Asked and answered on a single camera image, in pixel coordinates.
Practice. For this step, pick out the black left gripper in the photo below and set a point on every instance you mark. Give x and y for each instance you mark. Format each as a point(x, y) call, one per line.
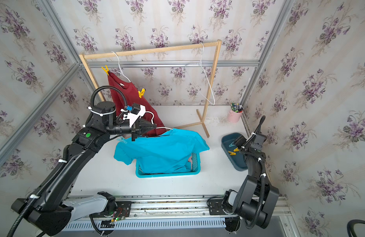
point(137, 128)

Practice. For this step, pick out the turquoise t-shirt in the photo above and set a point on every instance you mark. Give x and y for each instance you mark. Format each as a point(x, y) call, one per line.
point(167, 153)

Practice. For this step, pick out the pink t-shirt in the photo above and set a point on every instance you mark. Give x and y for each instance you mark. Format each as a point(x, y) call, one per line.
point(189, 160)

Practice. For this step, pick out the white wire hanger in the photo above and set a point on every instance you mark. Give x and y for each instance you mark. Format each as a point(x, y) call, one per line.
point(194, 90)

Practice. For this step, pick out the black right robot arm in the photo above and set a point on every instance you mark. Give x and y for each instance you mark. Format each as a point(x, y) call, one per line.
point(256, 199)

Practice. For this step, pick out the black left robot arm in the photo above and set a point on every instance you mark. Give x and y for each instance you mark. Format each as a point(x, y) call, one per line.
point(45, 207)

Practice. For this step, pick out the white hanger under red shirt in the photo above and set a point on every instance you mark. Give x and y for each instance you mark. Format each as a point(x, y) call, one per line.
point(119, 66)

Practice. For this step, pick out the wooden clothes rack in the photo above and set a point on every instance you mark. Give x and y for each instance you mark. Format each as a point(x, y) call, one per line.
point(165, 83)

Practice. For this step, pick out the pink metal pen bucket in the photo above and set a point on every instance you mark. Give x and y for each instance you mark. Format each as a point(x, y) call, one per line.
point(235, 112)

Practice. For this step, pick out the dark teal plastic tub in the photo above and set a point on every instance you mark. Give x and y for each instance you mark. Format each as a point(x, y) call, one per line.
point(227, 144)

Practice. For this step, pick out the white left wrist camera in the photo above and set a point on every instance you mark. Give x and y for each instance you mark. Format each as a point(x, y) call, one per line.
point(133, 113)

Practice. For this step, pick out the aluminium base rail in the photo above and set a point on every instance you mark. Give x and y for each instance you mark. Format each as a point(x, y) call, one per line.
point(160, 213)

